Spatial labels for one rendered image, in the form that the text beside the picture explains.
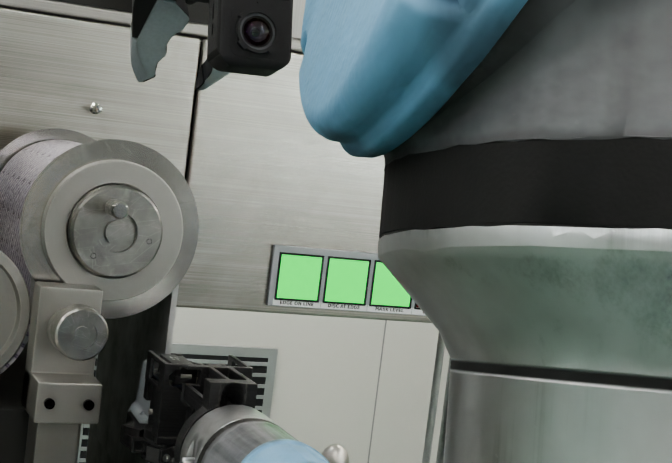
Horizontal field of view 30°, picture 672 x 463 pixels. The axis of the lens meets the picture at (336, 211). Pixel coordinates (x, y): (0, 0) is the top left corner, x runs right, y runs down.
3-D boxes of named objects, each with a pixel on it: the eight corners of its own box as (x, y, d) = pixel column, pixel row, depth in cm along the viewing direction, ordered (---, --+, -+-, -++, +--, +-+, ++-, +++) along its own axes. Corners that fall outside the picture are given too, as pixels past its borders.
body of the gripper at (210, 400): (233, 353, 102) (285, 386, 91) (220, 456, 103) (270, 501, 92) (141, 348, 99) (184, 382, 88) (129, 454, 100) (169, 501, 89)
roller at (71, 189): (18, 267, 99) (81, 136, 100) (-24, 231, 123) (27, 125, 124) (147, 322, 104) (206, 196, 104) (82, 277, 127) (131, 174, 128)
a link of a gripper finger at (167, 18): (138, 30, 90) (195, -58, 84) (144, 93, 87) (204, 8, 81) (98, 19, 89) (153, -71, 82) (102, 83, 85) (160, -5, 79)
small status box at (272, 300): (267, 305, 143) (274, 244, 142) (265, 304, 143) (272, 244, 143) (459, 318, 153) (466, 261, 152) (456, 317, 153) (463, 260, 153)
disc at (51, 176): (-12, 276, 99) (69, 108, 100) (-13, 275, 100) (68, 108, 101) (153, 345, 105) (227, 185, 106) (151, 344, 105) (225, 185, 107)
